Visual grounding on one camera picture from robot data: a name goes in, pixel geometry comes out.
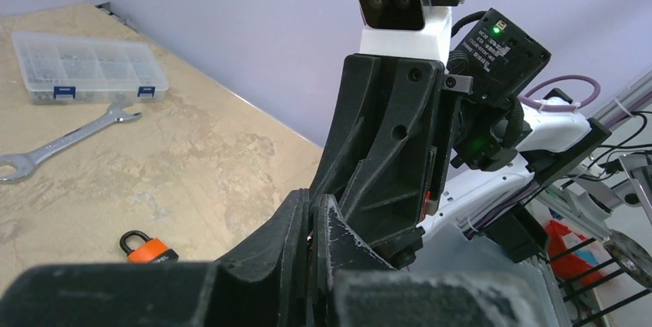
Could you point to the clear plastic organizer box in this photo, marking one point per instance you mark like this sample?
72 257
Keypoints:
58 69

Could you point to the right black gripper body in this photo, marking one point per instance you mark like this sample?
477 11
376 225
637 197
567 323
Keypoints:
502 59

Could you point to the aluminium frame rail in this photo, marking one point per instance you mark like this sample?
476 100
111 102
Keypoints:
628 104

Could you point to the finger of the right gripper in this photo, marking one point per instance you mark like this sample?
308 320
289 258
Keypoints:
379 160

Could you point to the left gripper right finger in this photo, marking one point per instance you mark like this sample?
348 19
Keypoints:
354 286

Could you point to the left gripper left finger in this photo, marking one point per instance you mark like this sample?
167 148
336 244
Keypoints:
260 282

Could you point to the orange black padlock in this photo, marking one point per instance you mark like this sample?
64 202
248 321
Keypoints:
151 250

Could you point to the large silver wrench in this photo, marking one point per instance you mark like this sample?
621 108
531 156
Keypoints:
25 164

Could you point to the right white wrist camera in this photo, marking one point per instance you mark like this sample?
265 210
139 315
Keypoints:
407 3

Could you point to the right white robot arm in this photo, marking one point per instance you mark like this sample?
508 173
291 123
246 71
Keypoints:
558 137

